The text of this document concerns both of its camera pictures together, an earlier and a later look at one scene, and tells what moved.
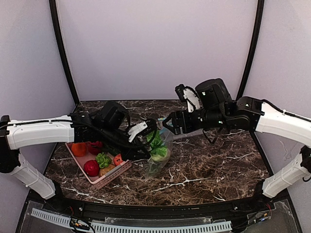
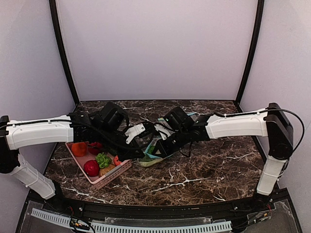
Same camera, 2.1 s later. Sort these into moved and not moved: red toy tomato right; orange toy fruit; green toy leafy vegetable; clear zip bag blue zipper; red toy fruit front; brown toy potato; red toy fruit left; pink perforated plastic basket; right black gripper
Moved: green toy leafy vegetable; clear zip bag blue zipper; right black gripper
Not moved: red toy fruit front; orange toy fruit; brown toy potato; red toy fruit left; pink perforated plastic basket; red toy tomato right
